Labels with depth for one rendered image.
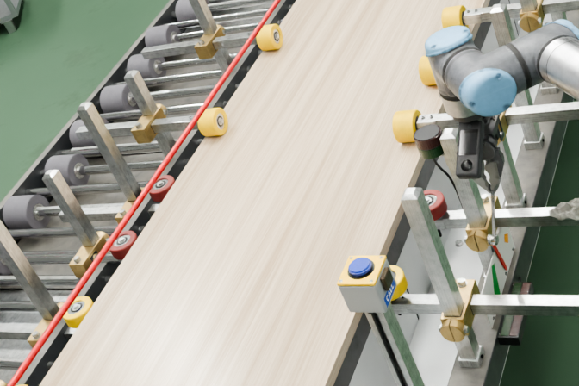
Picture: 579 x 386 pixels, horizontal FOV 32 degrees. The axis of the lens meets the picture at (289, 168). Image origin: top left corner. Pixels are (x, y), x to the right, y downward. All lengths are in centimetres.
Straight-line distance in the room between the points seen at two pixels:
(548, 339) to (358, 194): 99
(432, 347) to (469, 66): 80
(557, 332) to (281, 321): 124
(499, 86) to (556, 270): 166
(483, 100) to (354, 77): 113
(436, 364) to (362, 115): 74
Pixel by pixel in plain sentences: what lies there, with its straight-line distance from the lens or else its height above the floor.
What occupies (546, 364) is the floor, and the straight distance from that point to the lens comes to 312.
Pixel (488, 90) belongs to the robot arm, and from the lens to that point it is 179.
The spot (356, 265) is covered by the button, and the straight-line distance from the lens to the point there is 169.
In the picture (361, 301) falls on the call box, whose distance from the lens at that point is 170.
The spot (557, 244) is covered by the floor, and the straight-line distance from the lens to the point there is 348.
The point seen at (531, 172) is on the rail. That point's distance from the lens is 265.
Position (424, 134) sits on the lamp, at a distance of 213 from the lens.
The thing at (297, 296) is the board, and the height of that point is 90.
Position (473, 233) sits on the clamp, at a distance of 224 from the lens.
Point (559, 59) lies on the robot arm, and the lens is 176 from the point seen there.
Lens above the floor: 229
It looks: 32 degrees down
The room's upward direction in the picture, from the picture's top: 24 degrees counter-clockwise
